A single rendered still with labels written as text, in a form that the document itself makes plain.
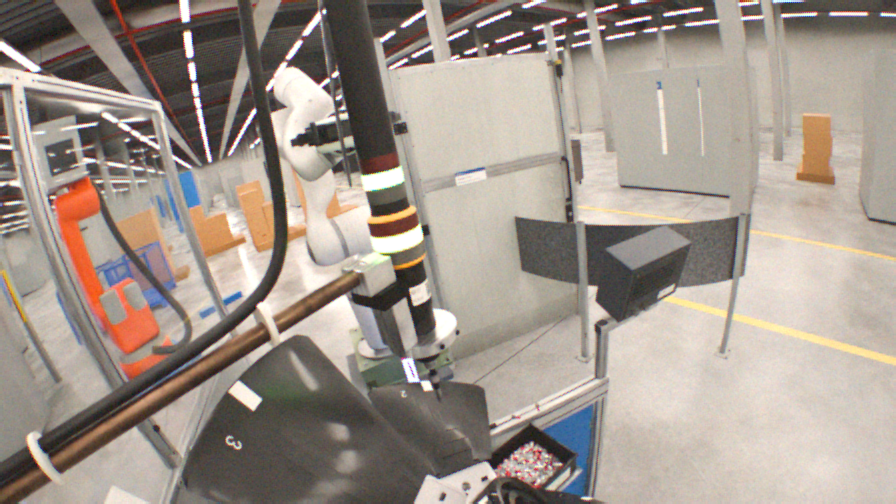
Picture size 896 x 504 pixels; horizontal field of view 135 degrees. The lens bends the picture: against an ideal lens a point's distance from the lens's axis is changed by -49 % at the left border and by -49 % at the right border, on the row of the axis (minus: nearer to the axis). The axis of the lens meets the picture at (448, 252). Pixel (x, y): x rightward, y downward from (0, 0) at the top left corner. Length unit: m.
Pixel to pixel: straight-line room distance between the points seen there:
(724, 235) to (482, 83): 1.69
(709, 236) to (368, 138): 2.09
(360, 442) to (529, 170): 2.21
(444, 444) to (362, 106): 0.48
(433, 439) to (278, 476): 0.29
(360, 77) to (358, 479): 0.37
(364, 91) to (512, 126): 2.13
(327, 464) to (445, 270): 2.02
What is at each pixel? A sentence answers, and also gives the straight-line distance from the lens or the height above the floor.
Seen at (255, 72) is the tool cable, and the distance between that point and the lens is 0.25.
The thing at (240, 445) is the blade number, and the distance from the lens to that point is 0.39.
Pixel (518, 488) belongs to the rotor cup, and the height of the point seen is 1.21.
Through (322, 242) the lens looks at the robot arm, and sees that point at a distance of 0.97.
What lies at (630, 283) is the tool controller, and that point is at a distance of 0.97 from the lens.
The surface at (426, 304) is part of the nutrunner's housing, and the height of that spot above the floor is 1.49.
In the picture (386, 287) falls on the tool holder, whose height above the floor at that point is 1.52.
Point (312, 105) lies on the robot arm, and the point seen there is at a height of 1.74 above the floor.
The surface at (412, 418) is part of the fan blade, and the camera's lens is 0.64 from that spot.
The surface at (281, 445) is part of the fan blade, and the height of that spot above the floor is 1.39.
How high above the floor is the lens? 1.64
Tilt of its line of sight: 20 degrees down
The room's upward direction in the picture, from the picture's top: 12 degrees counter-clockwise
